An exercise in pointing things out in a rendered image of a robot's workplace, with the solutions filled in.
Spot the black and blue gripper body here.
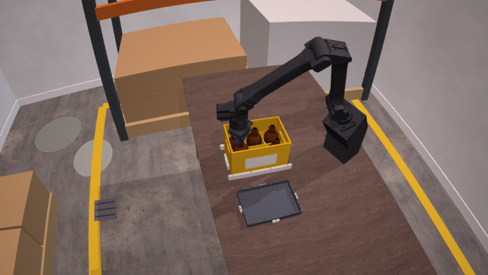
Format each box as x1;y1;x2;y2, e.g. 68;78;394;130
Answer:
228;117;253;138

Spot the yellow divided crate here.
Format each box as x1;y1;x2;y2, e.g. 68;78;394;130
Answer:
223;117;291;175

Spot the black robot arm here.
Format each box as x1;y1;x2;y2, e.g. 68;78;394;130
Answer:
216;37;357;131

